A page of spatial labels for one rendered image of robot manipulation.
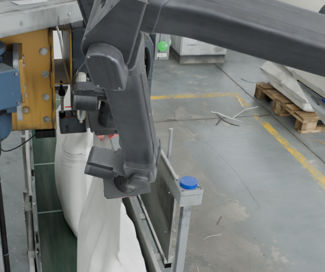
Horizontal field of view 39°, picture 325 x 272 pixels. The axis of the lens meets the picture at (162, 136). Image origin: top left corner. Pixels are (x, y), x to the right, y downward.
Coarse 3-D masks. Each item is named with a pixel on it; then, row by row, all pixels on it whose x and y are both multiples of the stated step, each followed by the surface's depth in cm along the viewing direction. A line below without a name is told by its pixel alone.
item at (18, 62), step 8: (16, 48) 116; (8, 56) 117; (16, 56) 111; (8, 64) 111; (16, 64) 108; (24, 64) 117; (24, 72) 130; (24, 80) 131; (24, 88) 119; (24, 96) 120; (8, 112) 114; (16, 112) 115
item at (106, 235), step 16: (96, 144) 148; (96, 192) 142; (96, 208) 136; (112, 208) 120; (80, 224) 140; (96, 224) 131; (112, 224) 122; (128, 224) 135; (80, 240) 138; (96, 240) 127; (112, 240) 121; (128, 240) 126; (80, 256) 132; (96, 256) 121; (112, 256) 118; (128, 256) 120
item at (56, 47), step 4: (56, 32) 397; (60, 32) 398; (56, 36) 399; (56, 40) 401; (56, 44) 402; (56, 48) 404; (56, 52) 405; (60, 52) 407; (56, 56) 407; (60, 56) 408
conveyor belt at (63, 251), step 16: (64, 96) 324; (32, 144) 261; (48, 144) 262; (48, 160) 246; (48, 176) 233; (48, 192) 221; (48, 208) 210; (48, 224) 200; (64, 224) 201; (48, 240) 191; (64, 240) 192; (48, 256) 183; (64, 256) 183
